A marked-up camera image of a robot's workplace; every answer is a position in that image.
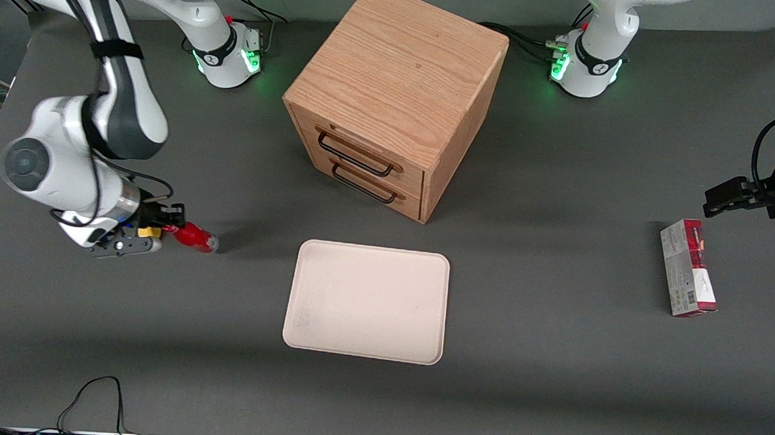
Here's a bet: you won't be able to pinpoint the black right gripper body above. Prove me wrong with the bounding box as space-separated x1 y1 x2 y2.
129 200 164 234

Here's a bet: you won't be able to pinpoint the red coke bottle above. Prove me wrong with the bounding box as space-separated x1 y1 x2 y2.
162 221 221 255

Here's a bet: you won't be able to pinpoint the beige plastic tray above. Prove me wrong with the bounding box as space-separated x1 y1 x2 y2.
281 238 452 366

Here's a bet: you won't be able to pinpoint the red plaid cardboard box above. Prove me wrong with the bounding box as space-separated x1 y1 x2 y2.
656 217 723 320

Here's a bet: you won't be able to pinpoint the wooden drawer front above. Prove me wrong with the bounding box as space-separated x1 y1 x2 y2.
288 105 429 200
305 148 426 222

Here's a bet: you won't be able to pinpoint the wooden drawer cabinet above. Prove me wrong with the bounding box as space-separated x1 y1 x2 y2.
276 0 512 228

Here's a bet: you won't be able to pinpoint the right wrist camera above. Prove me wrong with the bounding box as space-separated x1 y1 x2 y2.
89 232 163 262

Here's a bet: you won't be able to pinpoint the black velcro strap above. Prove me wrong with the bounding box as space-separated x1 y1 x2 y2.
89 38 145 62

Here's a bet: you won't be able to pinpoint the black looped table cable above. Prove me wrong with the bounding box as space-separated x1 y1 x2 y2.
56 373 130 435

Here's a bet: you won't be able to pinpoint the black metal drawer handle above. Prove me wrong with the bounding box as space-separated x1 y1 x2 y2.
329 162 401 205
315 130 398 179

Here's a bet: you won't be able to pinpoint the black right base cables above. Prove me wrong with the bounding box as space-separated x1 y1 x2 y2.
219 0 291 58

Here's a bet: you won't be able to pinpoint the black base cables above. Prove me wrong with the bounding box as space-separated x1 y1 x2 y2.
219 0 291 58
479 0 595 64

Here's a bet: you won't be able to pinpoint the black left base cables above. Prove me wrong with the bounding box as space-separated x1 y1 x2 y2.
479 0 595 64

